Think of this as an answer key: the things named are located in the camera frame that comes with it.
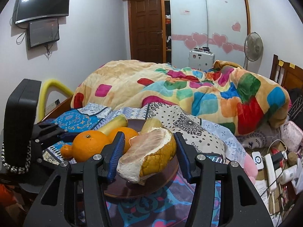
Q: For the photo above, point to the white box appliance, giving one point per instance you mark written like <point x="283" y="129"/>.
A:
<point x="201" y="59"/>

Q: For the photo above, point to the pink patterned pouch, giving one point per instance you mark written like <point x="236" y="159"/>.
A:
<point x="292" y="136"/>

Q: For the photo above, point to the yellow foam tube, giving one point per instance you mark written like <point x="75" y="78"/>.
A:
<point x="49" y="86"/>

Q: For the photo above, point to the small wall monitor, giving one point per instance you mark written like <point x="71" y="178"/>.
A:
<point x="41" y="32"/>

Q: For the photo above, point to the wooden headboard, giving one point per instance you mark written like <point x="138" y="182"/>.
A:
<point x="288" y="75"/>

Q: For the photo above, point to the large pomelo wedge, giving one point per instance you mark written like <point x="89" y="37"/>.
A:
<point x="148" y="155"/>

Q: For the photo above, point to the dark purple plate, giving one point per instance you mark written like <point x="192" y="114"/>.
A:
<point x="123" y="189"/>

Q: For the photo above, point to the large orange without sticker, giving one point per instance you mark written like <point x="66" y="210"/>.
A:
<point x="87" y="144"/>

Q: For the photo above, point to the black bag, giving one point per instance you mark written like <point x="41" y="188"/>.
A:
<point x="295" y="111"/>

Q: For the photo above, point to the wardrobe with heart doors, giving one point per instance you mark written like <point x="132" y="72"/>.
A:
<point x="221" y="25"/>

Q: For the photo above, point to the colourful patchwork blanket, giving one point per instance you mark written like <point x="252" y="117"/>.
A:
<point x="226" y="94"/>

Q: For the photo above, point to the blue patterned bed cover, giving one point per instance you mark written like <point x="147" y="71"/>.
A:
<point x="169" y="204"/>

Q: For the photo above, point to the white power strip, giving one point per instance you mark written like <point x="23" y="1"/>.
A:
<point x="270" y="173"/>

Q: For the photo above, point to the wall power outlet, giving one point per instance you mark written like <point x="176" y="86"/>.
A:
<point x="51" y="106"/>

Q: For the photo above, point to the standing electric fan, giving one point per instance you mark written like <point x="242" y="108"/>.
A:
<point x="253" y="48"/>

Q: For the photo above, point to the brown wooden door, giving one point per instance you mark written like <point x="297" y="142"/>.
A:
<point x="145" y="30"/>

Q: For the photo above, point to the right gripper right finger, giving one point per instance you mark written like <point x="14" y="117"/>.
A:
<point x="241" y="205"/>

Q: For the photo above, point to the wall mounted television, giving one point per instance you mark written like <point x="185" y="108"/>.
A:
<point x="28" y="10"/>

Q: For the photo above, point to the small tangerine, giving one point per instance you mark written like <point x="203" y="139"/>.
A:
<point x="66" y="152"/>

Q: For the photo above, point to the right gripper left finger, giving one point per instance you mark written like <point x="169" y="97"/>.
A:
<point x="56" y="203"/>

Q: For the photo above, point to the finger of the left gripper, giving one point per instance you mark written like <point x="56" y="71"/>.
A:
<point x="49" y="134"/>

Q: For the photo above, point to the white charger with ring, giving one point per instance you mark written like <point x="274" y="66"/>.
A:
<point x="258" y="160"/>

